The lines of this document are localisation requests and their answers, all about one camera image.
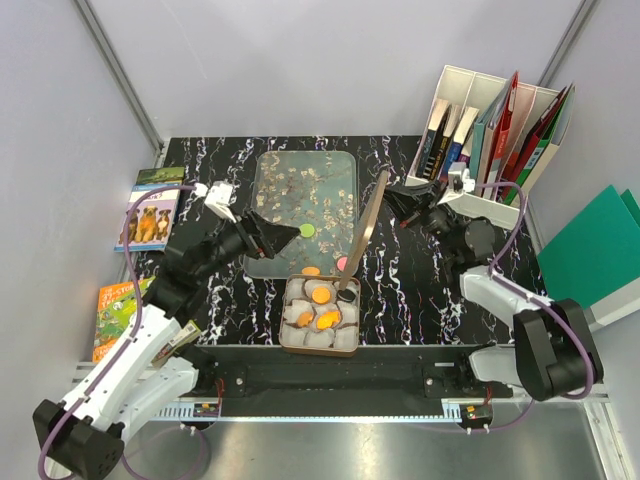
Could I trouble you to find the black paperback book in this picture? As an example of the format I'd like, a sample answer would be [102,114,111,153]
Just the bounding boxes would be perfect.
[415,99,461,181]

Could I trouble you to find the green round cookie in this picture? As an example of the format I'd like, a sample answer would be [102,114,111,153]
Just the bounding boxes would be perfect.
[299,223,315,238]

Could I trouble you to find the orange cookie at tray edge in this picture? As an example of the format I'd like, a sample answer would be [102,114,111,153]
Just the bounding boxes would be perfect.
[302,267,320,276]

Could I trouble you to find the floral blue serving tray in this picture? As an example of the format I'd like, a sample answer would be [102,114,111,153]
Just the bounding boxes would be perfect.
[244,151,359,279]

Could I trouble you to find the green folder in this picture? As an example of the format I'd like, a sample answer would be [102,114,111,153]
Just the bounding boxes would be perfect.
[538,186,639,330]

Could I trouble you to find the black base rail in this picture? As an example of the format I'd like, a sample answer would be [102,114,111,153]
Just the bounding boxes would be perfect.
[205,345,513,421]

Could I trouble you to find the round orange cookie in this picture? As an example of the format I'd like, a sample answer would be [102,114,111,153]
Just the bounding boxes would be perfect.
[311,287,331,305]

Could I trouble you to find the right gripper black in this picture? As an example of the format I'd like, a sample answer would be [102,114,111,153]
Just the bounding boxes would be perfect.
[375,179,461,257]

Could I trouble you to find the black sandwich cookie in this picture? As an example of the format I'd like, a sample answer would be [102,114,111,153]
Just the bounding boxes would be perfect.
[337,289,356,303]

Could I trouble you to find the dog picture book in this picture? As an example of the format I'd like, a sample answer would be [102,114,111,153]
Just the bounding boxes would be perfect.
[123,167,185,251]

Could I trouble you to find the dark red green folders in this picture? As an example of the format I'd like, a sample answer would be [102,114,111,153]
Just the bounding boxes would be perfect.
[504,83,576,191]

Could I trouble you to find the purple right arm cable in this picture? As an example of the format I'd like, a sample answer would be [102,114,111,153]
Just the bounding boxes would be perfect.
[409,180,604,432]

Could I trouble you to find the white file organizer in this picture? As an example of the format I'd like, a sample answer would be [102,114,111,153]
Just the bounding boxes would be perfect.
[405,65,576,229]

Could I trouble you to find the metal cookie tin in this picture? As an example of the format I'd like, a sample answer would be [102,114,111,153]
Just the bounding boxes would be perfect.
[279,274,361,357]

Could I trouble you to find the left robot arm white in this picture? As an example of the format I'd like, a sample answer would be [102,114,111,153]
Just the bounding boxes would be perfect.
[33,209,300,479]

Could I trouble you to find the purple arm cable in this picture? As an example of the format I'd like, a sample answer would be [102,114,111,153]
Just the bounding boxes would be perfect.
[409,180,604,432]
[37,183,211,479]

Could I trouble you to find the blue purple book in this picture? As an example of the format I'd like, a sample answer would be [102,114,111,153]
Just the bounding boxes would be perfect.
[441,106,479,176]

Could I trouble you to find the orange fish cookie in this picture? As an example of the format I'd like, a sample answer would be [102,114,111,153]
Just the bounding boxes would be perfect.
[316,310,342,330]

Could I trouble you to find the red folder in organizer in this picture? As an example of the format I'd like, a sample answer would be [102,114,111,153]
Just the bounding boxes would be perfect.
[478,71,519,184]

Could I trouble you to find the pink round cookie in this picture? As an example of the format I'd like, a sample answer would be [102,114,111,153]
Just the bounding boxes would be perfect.
[336,256,348,272]

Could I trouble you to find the green orange storey book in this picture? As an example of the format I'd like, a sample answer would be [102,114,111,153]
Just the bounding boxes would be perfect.
[91,277,201,365]

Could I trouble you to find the teal folder in organizer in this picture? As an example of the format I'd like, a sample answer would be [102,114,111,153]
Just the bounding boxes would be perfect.
[469,93,500,199]

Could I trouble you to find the orange flower cookie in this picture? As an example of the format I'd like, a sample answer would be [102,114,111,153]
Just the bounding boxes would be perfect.
[296,312,314,328]

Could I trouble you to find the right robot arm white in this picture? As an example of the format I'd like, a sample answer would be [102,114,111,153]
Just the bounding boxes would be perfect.
[383,182,604,401]

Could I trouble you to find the cookie tin lid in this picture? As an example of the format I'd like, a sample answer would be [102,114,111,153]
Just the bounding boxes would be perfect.
[338,170,389,290]

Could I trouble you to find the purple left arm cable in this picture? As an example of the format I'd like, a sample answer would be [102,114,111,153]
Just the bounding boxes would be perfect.
[37,183,211,479]

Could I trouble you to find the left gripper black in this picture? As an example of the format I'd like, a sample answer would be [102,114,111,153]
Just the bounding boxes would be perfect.
[195,206,300,282]

